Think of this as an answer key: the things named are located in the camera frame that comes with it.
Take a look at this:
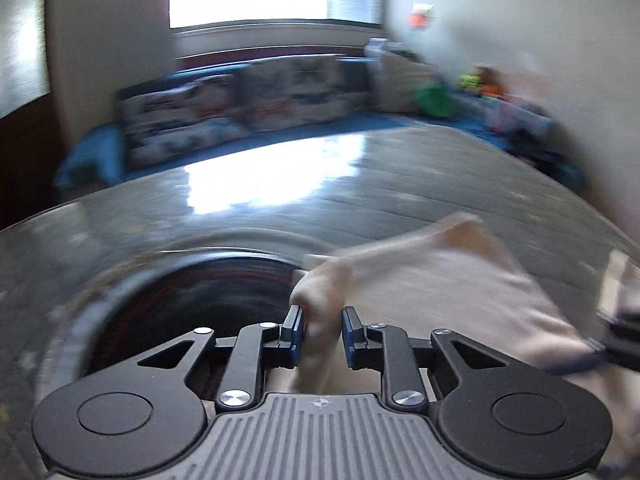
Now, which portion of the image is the green plastic bowl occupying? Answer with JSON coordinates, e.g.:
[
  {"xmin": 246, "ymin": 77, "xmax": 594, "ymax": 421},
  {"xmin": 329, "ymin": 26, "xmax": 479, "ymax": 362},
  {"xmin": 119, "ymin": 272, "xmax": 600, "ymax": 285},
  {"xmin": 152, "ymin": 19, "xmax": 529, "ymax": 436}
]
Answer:
[{"xmin": 414, "ymin": 84, "xmax": 457, "ymax": 120}]

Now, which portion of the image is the clear plastic bag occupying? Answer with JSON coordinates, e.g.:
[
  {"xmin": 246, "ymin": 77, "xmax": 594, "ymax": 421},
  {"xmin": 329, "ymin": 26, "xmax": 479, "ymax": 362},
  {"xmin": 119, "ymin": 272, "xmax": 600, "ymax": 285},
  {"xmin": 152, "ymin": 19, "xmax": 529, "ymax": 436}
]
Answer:
[{"xmin": 484, "ymin": 98, "xmax": 553, "ymax": 136}]

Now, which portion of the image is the brown teddy bear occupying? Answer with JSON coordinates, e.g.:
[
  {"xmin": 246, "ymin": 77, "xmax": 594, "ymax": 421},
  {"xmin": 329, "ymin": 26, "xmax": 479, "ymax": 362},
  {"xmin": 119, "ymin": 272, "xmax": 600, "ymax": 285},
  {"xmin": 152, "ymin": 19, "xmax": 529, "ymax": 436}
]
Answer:
[{"xmin": 459, "ymin": 66, "xmax": 493, "ymax": 96}]

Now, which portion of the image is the grey pillow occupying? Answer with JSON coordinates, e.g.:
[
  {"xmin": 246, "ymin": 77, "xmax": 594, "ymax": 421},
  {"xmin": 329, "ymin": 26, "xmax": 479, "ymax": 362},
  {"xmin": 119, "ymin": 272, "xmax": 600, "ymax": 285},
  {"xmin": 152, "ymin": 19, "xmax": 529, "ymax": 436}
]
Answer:
[{"xmin": 364, "ymin": 38, "xmax": 443, "ymax": 115}]

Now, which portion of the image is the frosted glass panel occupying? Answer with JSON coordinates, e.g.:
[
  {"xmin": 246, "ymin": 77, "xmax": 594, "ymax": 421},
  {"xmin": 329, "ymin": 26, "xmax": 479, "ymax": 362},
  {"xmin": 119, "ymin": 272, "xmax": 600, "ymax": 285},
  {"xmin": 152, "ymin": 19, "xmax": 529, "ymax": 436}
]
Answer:
[{"xmin": 0, "ymin": 0, "xmax": 53, "ymax": 119}]

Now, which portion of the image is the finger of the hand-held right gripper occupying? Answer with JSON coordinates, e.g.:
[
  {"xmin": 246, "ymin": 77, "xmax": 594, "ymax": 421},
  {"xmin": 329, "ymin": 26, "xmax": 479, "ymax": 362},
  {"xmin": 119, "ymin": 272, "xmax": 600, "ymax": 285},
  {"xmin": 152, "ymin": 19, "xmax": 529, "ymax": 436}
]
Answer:
[{"xmin": 549, "ymin": 310, "xmax": 640, "ymax": 376}]

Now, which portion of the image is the cream fleece garment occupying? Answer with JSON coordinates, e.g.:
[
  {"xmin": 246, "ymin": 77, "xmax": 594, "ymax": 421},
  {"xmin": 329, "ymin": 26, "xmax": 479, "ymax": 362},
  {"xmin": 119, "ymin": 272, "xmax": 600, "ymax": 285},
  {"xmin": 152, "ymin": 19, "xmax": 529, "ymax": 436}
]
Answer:
[{"xmin": 290, "ymin": 211, "xmax": 637, "ymax": 397}]

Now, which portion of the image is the blue sofa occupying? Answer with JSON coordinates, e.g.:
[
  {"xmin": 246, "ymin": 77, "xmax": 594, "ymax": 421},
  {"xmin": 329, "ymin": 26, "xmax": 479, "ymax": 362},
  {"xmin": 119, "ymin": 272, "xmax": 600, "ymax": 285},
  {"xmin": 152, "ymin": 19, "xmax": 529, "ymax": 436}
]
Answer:
[{"xmin": 52, "ymin": 53, "xmax": 587, "ymax": 192}]

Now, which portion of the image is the black round hotplate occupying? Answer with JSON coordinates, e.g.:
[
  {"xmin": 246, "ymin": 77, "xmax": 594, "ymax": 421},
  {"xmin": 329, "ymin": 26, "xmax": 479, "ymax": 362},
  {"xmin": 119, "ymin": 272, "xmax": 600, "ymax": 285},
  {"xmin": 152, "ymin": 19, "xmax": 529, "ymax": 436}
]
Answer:
[{"xmin": 75, "ymin": 249, "xmax": 312, "ymax": 386}]

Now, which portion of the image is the wide butterfly print cushion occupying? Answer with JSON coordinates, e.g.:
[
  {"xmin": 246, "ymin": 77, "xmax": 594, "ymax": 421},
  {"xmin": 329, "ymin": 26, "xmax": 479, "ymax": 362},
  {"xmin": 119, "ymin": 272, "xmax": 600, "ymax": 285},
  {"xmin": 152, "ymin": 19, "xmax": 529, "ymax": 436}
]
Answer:
[{"xmin": 116, "ymin": 74, "xmax": 247, "ymax": 172}]

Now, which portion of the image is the square butterfly print cushion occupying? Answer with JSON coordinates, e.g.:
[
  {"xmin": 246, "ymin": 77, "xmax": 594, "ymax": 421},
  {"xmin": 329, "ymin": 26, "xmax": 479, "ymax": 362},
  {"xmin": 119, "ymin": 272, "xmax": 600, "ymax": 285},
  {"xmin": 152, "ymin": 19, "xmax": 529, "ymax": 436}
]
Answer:
[{"xmin": 234, "ymin": 54, "xmax": 352, "ymax": 134}]

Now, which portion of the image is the dark blue clothing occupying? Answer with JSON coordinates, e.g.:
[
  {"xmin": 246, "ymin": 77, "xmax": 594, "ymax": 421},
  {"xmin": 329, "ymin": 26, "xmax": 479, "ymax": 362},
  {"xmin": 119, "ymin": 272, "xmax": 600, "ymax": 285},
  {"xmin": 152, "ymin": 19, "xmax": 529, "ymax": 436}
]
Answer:
[{"xmin": 502, "ymin": 124, "xmax": 568, "ymax": 163}]

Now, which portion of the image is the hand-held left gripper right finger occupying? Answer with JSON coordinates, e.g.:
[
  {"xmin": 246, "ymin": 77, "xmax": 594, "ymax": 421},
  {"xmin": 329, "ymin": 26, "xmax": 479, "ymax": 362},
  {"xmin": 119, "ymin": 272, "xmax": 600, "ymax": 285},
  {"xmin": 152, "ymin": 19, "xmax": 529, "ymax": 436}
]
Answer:
[{"xmin": 341, "ymin": 306, "xmax": 507, "ymax": 409}]

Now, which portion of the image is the grey quilted table cover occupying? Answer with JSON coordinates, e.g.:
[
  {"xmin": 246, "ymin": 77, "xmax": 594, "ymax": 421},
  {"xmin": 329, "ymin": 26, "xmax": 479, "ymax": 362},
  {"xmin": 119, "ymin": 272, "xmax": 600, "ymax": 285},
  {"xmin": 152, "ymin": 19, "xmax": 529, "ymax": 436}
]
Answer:
[{"xmin": 0, "ymin": 124, "xmax": 640, "ymax": 480}]

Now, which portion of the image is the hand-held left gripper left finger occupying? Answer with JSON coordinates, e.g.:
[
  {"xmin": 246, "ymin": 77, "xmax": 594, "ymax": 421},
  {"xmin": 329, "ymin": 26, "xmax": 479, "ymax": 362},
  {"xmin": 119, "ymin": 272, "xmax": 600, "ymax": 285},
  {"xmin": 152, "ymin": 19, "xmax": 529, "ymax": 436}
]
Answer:
[{"xmin": 136, "ymin": 305, "xmax": 305, "ymax": 409}]

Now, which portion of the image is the colourful pinwheel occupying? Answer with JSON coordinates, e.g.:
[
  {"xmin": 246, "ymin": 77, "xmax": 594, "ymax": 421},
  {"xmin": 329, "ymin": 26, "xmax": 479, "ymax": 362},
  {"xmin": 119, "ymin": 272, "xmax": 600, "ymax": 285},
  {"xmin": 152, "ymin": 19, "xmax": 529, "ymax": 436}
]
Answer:
[{"xmin": 407, "ymin": 3, "xmax": 437, "ymax": 32}]

